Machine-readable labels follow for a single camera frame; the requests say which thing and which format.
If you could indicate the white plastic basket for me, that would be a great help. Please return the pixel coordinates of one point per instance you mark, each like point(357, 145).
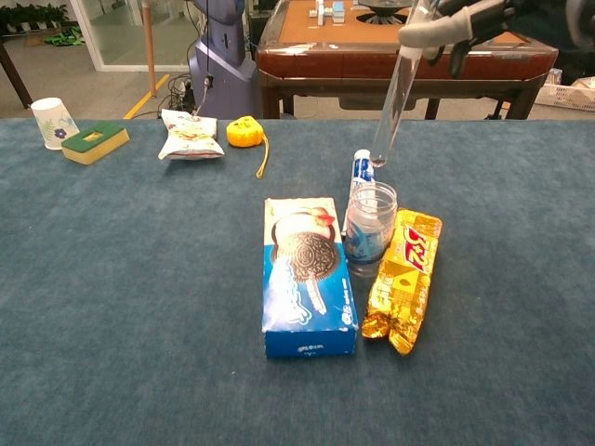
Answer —
point(564, 93)

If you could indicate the white snack bag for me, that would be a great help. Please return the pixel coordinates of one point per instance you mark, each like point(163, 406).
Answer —
point(190, 137)

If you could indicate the white blue mahjong tile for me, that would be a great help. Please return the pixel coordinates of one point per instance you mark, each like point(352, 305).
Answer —
point(337, 9)

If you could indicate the white paper cup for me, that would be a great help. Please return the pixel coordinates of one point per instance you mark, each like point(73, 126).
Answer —
point(51, 121)

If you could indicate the green potted plants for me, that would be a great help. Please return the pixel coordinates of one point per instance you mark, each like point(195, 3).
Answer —
point(32, 14)

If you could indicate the blue cookie box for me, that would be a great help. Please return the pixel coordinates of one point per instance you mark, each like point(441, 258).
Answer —
point(307, 297)

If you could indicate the yellow wafer snack pack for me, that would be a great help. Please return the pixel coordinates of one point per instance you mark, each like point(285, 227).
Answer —
point(409, 279)

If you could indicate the clear plastic cup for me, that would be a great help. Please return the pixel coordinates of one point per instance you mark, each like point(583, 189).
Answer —
point(372, 260)

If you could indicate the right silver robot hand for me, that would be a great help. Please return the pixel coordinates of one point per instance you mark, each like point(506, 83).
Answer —
point(483, 18)

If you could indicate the wooden pole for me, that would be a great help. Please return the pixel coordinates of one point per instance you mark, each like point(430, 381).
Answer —
point(149, 46)

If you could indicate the brown mahjong table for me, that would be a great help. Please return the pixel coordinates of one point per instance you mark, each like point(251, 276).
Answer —
point(325, 60)

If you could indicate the clear glass test tube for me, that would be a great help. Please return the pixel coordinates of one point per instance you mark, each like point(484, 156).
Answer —
point(395, 107)

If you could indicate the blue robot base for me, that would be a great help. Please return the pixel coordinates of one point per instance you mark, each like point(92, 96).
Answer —
point(223, 69)

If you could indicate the green yellow sponge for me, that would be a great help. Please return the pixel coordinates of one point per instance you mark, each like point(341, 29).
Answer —
point(93, 144)

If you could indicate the white blue toothpaste tube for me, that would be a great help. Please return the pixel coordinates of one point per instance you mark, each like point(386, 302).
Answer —
point(362, 169)

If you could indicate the yellow tape measure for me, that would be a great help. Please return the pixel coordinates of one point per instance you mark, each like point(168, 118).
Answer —
point(242, 132)

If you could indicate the blue table mat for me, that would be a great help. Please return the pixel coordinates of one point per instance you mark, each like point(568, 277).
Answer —
point(139, 279)

